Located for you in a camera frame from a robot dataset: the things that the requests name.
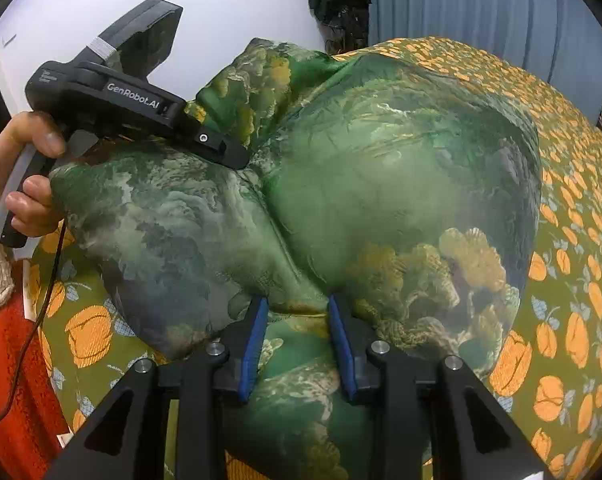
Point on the person's left hand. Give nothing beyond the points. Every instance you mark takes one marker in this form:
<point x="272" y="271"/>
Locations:
<point x="36" y="200"/>

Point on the red cloth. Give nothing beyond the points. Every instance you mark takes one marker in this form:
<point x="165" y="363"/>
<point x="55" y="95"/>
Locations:
<point x="11" y="375"/>

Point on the dark hanging clothes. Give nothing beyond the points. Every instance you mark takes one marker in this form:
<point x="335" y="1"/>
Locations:
<point x="338" y="15"/>

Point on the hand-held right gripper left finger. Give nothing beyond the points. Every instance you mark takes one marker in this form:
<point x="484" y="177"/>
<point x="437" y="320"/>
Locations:
<point x="253" y="345"/>

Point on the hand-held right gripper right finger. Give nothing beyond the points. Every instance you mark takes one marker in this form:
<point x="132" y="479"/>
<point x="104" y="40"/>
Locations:
<point x="342" y="350"/>

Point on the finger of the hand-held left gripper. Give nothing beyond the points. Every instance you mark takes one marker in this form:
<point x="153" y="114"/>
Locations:
<point x="216" y="147"/>

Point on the green landscape print padded jacket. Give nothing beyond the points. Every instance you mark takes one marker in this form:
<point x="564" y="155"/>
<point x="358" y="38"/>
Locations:
<point x="381" y="175"/>

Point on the olive quilt with orange flowers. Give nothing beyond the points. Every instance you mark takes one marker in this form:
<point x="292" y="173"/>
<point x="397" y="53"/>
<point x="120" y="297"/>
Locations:
<point x="571" y="210"/>

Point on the blue curtain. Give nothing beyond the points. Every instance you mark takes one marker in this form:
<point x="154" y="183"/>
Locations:
<point x="481" y="5"/>

